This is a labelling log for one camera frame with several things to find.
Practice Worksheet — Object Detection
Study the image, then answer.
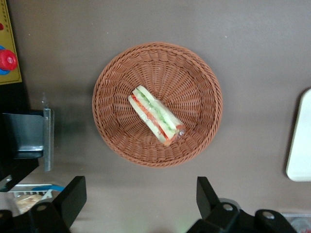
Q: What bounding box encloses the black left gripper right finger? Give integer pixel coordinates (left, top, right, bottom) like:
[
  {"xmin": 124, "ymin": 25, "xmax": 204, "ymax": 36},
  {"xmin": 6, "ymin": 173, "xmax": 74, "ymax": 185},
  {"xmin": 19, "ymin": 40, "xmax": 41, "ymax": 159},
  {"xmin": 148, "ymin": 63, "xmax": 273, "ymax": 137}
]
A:
[{"xmin": 186, "ymin": 176, "xmax": 299, "ymax": 233}]

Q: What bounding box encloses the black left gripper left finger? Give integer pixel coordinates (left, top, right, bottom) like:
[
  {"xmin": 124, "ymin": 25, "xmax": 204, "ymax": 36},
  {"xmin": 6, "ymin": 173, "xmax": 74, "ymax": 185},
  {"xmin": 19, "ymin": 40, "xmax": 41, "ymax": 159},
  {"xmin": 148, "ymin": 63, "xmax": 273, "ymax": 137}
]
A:
[{"xmin": 14, "ymin": 176, "xmax": 87, "ymax": 233}]

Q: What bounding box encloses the vegetable sandwich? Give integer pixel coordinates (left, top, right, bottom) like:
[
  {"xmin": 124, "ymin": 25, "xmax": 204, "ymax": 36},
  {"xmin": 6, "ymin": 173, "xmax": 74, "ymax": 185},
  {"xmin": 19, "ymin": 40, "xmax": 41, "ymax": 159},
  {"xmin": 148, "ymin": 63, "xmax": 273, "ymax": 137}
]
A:
[{"xmin": 128, "ymin": 85, "xmax": 187, "ymax": 147}]

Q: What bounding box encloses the brown round wicker basket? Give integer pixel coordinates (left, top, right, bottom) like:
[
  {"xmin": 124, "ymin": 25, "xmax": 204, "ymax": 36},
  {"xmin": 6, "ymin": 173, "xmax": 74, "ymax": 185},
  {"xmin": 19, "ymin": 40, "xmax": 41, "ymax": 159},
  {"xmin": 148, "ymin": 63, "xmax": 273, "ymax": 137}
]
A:
[{"xmin": 91, "ymin": 41, "xmax": 224, "ymax": 168}]

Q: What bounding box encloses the cream plastic tray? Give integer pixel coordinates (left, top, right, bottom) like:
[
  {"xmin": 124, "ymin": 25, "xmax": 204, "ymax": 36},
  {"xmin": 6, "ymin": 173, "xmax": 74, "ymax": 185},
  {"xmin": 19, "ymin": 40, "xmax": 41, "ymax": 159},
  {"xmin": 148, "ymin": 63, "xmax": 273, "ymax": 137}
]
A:
[{"xmin": 285, "ymin": 88, "xmax": 311, "ymax": 182}]

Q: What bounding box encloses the blue tape strip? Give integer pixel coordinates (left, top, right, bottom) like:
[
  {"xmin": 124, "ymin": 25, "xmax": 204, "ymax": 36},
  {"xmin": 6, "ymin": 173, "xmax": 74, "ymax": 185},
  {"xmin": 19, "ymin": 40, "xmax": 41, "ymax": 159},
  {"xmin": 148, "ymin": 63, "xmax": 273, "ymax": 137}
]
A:
[{"xmin": 32, "ymin": 184, "xmax": 66, "ymax": 193}]

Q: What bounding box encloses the clear bag of fried snacks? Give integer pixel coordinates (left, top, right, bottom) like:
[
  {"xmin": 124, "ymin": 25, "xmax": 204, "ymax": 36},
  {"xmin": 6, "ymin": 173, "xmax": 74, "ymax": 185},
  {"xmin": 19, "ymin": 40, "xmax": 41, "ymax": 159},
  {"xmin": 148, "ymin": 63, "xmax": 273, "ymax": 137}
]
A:
[{"xmin": 14, "ymin": 193, "xmax": 47, "ymax": 215}]

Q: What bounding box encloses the black countertop appliance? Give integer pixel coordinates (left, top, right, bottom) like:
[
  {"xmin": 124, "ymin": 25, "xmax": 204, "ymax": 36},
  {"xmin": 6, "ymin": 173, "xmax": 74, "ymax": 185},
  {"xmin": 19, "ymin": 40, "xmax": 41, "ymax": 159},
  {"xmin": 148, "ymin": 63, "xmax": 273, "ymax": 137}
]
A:
[{"xmin": 0, "ymin": 0, "xmax": 45, "ymax": 187}]

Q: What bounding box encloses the red emergency stop button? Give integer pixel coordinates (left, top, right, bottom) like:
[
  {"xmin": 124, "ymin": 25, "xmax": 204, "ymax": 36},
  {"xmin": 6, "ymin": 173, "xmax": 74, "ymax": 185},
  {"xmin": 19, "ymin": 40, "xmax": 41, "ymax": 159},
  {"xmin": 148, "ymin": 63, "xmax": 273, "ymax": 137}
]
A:
[{"xmin": 0, "ymin": 49, "xmax": 19, "ymax": 72}]

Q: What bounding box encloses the yellow control panel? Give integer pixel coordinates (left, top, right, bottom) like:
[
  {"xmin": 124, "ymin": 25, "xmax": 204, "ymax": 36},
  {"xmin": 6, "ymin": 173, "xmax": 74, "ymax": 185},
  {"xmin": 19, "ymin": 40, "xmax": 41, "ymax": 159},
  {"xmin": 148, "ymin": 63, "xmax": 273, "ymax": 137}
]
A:
[{"xmin": 0, "ymin": 0, "xmax": 23, "ymax": 85}]

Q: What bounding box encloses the white wire rack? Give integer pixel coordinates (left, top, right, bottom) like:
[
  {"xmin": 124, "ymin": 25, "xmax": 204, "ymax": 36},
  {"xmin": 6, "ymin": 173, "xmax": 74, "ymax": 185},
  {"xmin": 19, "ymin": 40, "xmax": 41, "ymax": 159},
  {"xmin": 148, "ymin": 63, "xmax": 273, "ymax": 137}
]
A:
[{"xmin": 6, "ymin": 183, "xmax": 64, "ymax": 216}]

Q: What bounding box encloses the black metal bracket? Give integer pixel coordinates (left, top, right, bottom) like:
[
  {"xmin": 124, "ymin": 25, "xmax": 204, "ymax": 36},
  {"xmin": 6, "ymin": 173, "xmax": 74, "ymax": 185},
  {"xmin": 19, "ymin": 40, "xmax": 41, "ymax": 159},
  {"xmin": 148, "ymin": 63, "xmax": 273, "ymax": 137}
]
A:
[{"xmin": 1, "ymin": 108, "xmax": 55, "ymax": 172}]

